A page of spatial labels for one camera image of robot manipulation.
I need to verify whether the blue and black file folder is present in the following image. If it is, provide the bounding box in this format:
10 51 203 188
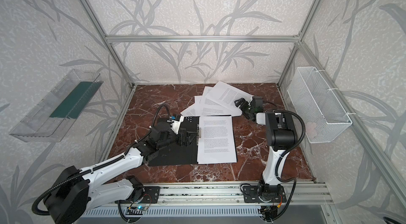
149 116 200 167

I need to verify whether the white printed paper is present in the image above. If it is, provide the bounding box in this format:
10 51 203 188
205 81 253 116
197 116 237 164
197 86 241 117

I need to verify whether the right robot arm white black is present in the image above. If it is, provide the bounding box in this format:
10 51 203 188
234 96 304 188

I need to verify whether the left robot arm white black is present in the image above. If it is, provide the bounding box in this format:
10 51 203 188
40 117 199 224

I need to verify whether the white paper under centre stack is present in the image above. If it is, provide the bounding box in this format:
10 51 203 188
181 96 205 117

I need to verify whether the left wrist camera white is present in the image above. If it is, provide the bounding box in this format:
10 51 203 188
167 114 184 135

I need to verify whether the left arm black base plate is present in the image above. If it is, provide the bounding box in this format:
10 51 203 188
128 186 161 204

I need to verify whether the left electronics board with wires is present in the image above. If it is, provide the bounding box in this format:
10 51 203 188
116 200 151 224

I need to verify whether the electronics board with wires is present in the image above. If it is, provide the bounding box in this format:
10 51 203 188
116 200 151 224
259 178 297 222

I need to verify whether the white wire mesh basket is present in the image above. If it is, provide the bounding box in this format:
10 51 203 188
287 67 353 144

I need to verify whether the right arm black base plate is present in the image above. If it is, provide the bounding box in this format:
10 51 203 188
240 182 287 204

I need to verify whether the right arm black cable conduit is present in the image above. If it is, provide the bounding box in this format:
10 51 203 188
263 100 306 183

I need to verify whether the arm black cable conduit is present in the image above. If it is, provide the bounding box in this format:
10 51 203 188
31 104 172 216
263 100 306 183

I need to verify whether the aluminium front rail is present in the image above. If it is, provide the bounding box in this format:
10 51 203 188
64 182 334 207

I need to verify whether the right electronics board with wires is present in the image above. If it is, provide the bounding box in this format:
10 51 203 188
259 178 297 222

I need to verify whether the aluminium cage frame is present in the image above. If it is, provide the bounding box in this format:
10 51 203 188
78 0 406 206

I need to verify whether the clear plastic wall tray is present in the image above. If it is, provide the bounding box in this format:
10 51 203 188
9 69 103 143

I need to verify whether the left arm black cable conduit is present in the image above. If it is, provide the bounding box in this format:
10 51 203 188
31 104 172 216

